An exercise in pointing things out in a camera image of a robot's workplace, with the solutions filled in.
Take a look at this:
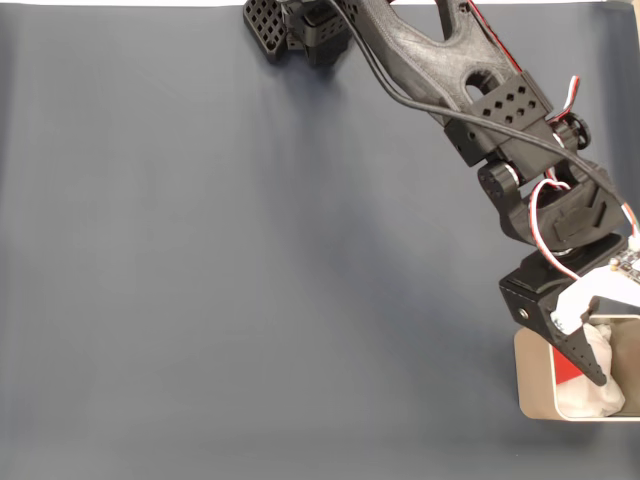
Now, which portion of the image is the red cube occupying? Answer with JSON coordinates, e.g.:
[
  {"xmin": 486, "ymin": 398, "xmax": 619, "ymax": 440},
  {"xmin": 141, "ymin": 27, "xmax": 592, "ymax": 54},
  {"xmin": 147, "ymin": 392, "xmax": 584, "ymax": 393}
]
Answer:
[{"xmin": 553, "ymin": 349, "xmax": 594, "ymax": 386}]

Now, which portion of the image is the beige box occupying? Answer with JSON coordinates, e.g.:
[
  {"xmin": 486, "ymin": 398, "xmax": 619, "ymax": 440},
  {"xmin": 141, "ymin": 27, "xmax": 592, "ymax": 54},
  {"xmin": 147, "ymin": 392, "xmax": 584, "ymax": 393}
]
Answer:
[{"xmin": 513, "ymin": 313, "xmax": 640, "ymax": 422}]

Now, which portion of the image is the white crumpled paper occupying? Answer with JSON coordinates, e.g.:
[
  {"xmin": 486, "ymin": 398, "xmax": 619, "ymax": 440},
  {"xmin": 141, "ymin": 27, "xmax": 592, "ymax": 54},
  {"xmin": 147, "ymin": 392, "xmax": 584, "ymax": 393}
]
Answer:
[{"xmin": 554, "ymin": 322, "xmax": 626, "ymax": 417}]

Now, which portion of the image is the dark blue mat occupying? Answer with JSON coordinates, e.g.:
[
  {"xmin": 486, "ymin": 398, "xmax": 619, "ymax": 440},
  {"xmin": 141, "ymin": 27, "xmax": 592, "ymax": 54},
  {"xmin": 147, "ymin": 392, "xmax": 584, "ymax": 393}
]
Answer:
[{"xmin": 0, "ymin": 3, "xmax": 640, "ymax": 480}]

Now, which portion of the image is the white camera circuit board mount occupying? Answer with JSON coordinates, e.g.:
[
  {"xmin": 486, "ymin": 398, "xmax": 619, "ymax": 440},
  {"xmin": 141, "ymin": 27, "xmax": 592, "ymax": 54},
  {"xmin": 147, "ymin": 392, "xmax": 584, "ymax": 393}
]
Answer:
[{"xmin": 551, "ymin": 239, "xmax": 640, "ymax": 335}]

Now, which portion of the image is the white red servo cable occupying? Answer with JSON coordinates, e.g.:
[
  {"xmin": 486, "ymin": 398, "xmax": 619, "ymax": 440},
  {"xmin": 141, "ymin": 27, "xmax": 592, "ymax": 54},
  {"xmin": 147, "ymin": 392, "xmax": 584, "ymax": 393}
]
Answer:
[
  {"xmin": 547, "ymin": 74, "xmax": 582, "ymax": 125},
  {"xmin": 528, "ymin": 178, "xmax": 582, "ymax": 281}
]

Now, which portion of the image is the black camera cable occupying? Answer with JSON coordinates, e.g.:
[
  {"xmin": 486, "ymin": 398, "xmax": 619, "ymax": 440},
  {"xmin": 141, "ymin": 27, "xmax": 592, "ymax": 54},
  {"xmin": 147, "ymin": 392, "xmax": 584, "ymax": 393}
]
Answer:
[{"xmin": 327, "ymin": 0, "xmax": 640, "ymax": 236}]

